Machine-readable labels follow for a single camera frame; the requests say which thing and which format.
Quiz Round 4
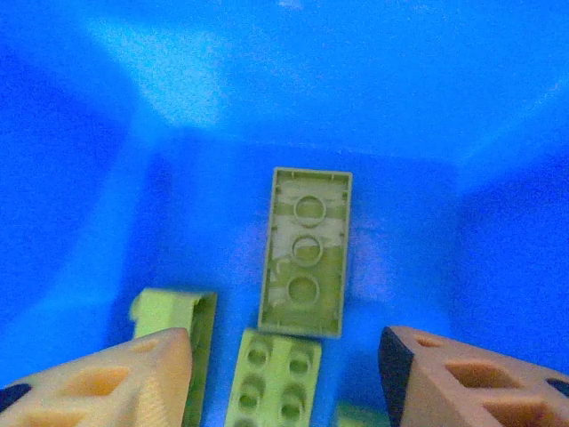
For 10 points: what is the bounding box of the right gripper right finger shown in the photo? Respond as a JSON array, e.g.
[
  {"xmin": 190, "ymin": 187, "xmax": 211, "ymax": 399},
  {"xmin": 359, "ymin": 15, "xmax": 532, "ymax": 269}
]
[{"xmin": 377, "ymin": 325, "xmax": 569, "ymax": 427}]

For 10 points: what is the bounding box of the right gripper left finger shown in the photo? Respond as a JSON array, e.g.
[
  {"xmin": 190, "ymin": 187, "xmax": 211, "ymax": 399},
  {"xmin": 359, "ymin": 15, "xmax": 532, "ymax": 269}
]
[{"xmin": 0, "ymin": 327, "xmax": 195, "ymax": 427}]

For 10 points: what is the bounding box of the green rectangular lego brick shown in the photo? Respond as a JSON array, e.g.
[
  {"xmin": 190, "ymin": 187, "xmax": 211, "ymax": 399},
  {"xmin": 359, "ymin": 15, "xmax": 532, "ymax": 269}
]
[
  {"xmin": 336, "ymin": 401, "xmax": 395, "ymax": 427},
  {"xmin": 256, "ymin": 166, "xmax": 355, "ymax": 342},
  {"xmin": 129, "ymin": 287, "xmax": 219, "ymax": 427},
  {"xmin": 223, "ymin": 327, "xmax": 324, "ymax": 427}
]

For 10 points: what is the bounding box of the blue plastic bin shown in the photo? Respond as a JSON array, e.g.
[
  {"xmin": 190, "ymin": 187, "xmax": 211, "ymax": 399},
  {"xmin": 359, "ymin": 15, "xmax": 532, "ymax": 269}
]
[{"xmin": 0, "ymin": 0, "xmax": 569, "ymax": 427}]

